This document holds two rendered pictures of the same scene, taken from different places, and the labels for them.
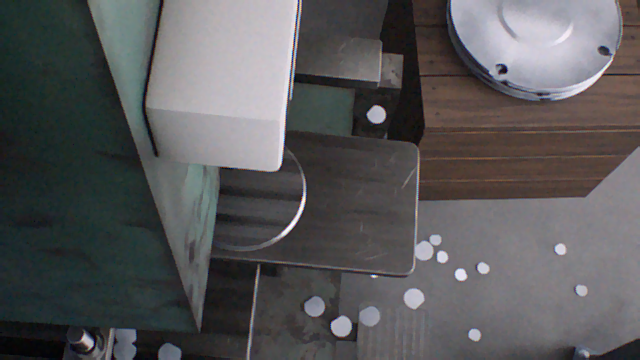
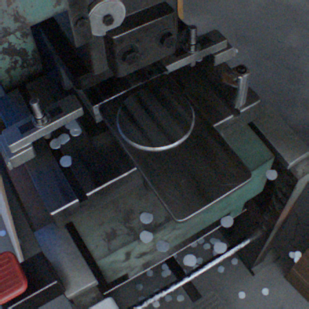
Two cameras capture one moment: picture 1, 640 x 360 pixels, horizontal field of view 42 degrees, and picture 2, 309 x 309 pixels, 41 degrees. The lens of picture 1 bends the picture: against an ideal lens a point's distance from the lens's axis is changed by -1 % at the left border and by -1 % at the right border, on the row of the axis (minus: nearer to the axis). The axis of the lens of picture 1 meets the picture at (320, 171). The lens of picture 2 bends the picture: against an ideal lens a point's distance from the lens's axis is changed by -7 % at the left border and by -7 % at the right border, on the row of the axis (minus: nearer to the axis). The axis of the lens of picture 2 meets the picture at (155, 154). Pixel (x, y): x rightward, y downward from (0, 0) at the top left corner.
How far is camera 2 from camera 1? 0.39 m
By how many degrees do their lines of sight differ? 30
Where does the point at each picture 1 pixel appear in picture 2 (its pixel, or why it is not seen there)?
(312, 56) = (272, 127)
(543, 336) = not seen: outside the picture
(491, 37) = not seen: outside the picture
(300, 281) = (154, 203)
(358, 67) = (287, 150)
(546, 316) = not seen: outside the picture
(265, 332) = (115, 205)
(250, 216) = (143, 128)
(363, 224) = (185, 181)
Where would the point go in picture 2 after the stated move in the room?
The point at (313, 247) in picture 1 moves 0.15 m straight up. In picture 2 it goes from (152, 167) to (147, 104)
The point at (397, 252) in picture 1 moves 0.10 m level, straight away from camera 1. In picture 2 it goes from (183, 207) to (250, 196)
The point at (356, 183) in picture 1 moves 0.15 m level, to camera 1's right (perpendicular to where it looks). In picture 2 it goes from (205, 162) to (256, 243)
